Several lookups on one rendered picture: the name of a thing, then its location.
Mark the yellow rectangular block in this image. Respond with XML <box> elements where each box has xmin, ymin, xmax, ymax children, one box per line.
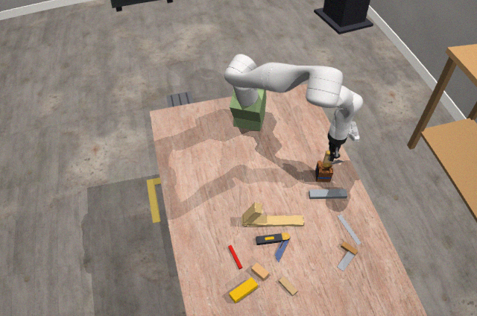
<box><xmin>229</xmin><ymin>277</ymin><xmax>258</xmax><ymax>303</ymax></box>

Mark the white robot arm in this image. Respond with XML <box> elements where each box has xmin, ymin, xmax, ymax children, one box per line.
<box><xmin>224</xmin><ymin>54</ymin><xmax>363</xmax><ymax>142</ymax></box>

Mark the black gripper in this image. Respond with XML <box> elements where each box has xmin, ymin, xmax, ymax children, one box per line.
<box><xmin>327</xmin><ymin>133</ymin><xmax>347</xmax><ymax>161</ymax></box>

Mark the red rectangular bar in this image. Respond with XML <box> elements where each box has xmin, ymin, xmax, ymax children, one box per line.
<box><xmin>228</xmin><ymin>245</ymin><xmax>242</xmax><ymax>269</ymax></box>

